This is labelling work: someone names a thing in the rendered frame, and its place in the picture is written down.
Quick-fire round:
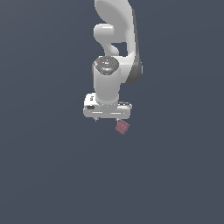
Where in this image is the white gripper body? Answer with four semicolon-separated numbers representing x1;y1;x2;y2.
82;93;133;119

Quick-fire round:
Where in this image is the small red cube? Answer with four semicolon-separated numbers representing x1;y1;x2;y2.
115;119;131;136

